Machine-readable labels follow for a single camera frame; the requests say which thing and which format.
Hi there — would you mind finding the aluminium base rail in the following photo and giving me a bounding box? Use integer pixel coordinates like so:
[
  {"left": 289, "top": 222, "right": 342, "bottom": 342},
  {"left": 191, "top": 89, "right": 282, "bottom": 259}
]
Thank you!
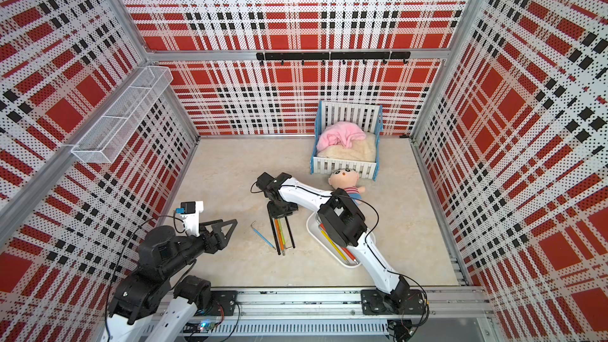
[{"left": 176, "top": 287, "right": 502, "bottom": 341}]

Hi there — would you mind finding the green hex key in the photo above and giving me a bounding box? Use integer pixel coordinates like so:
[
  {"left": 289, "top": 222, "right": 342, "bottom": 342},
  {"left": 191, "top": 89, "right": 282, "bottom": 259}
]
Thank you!
[{"left": 279, "top": 218, "right": 288, "bottom": 253}]

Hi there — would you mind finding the white plastic storage tray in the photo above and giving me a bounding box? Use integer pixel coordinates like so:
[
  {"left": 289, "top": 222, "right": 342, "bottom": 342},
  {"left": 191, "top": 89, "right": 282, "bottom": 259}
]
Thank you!
[{"left": 307, "top": 212, "right": 361, "bottom": 269}]

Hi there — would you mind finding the long black hex key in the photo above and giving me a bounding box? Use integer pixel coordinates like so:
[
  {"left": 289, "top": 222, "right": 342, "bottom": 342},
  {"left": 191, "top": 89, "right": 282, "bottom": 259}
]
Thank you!
[{"left": 269, "top": 215, "right": 282, "bottom": 256}]

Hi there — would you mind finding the small plush doll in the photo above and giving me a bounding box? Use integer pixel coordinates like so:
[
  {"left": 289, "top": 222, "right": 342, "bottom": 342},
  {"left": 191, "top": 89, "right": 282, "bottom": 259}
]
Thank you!
[{"left": 328, "top": 168, "right": 365, "bottom": 200}]

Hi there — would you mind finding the light blue hex key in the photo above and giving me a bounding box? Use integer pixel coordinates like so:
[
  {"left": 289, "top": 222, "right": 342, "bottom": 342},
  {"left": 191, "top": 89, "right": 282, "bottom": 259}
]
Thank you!
[{"left": 250, "top": 221, "right": 276, "bottom": 250}]

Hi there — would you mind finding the dark thin hex key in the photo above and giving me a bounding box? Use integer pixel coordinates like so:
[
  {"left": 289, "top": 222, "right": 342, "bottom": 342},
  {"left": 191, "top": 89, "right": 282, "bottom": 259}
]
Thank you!
[{"left": 284, "top": 216, "right": 295, "bottom": 250}]

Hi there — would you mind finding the red hex key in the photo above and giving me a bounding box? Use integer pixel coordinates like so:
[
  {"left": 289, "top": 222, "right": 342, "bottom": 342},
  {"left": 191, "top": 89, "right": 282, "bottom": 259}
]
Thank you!
[{"left": 334, "top": 242, "right": 358, "bottom": 264}]

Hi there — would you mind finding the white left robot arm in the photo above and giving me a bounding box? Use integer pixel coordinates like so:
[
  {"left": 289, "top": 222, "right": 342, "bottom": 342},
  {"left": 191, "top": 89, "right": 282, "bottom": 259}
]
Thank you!
[{"left": 102, "top": 219, "right": 241, "bottom": 341}]

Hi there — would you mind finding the orange hex key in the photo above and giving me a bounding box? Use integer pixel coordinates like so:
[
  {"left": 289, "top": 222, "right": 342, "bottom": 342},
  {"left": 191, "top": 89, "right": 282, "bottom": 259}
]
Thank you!
[{"left": 274, "top": 219, "right": 285, "bottom": 256}]

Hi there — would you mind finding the pink towel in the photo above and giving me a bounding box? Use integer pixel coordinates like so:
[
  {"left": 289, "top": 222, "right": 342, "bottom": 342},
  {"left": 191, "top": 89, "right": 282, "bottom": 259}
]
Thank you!
[{"left": 316, "top": 121, "right": 367, "bottom": 151}]

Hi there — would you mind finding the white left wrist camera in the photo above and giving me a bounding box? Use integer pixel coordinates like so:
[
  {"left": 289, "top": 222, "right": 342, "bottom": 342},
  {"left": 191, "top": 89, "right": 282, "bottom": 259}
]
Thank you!
[{"left": 175, "top": 200, "right": 204, "bottom": 237}]

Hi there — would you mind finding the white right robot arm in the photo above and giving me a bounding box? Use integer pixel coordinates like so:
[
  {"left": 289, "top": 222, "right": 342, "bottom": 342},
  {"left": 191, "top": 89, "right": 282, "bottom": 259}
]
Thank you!
[{"left": 256, "top": 173, "right": 428, "bottom": 317}]

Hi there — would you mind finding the cream fluffy blanket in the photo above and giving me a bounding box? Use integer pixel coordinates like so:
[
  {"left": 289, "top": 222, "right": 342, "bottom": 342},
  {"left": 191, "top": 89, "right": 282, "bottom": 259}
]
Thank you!
[{"left": 317, "top": 133, "right": 377, "bottom": 162}]

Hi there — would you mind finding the yellow hex key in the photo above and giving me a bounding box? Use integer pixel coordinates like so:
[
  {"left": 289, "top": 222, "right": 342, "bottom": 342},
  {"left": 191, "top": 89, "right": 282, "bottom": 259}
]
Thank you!
[{"left": 319, "top": 224, "right": 348, "bottom": 262}]

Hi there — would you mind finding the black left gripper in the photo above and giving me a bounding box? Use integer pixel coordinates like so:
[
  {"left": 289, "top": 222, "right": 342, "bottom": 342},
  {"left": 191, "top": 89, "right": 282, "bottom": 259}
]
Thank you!
[{"left": 162, "top": 218, "right": 238, "bottom": 277}]

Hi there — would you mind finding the white wire mesh shelf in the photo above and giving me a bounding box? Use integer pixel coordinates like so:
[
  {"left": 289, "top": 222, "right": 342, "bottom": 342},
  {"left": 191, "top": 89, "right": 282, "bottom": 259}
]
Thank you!
[{"left": 71, "top": 66, "right": 173, "bottom": 164}]

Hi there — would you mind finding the black hook rail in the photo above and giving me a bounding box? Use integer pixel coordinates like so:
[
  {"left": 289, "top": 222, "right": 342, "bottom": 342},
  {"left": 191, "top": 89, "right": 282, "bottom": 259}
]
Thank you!
[{"left": 256, "top": 52, "right": 412, "bottom": 63}]

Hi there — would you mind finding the blue white toy crib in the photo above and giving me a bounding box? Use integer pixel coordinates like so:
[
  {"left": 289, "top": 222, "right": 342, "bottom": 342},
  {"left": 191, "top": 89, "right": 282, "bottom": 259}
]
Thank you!
[{"left": 310, "top": 101, "right": 383, "bottom": 180}]

